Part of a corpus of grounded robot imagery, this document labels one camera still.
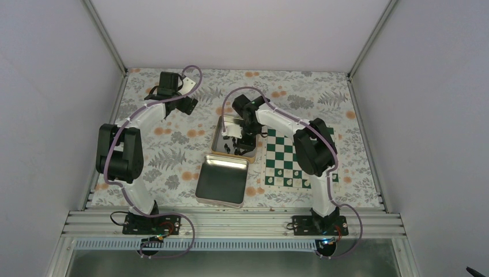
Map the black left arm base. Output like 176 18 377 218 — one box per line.
122 214 182 236

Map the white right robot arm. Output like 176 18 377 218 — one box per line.
222 95 337 235

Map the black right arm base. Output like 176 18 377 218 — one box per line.
286 215 349 236

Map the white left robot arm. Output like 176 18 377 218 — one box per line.
95 72 200 234

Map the green white chess board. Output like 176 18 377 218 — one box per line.
260 121 340 192

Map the gold metal tin box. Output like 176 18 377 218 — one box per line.
210 115 258 164

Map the metal tin lid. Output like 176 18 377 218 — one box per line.
195 154 249 208

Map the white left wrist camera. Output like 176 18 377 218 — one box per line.
179 77 196 95

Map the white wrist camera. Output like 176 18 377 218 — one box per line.
179 77 196 95
221 122 243 139

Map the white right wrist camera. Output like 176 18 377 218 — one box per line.
221 122 243 139

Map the front aluminium rail base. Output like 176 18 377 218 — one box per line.
62 208 406 239

